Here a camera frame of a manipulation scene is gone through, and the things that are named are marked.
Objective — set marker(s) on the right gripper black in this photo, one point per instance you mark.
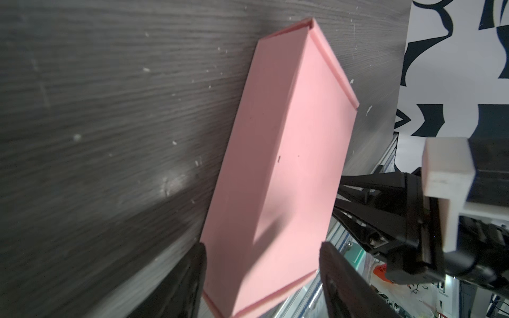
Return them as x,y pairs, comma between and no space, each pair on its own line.
378,223

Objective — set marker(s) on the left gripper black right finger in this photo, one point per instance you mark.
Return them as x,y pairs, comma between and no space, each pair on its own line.
345,291

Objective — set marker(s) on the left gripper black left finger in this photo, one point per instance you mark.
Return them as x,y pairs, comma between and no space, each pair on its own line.
179,293

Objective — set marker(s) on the pink paper box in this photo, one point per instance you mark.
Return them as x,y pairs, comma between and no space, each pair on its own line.
278,181

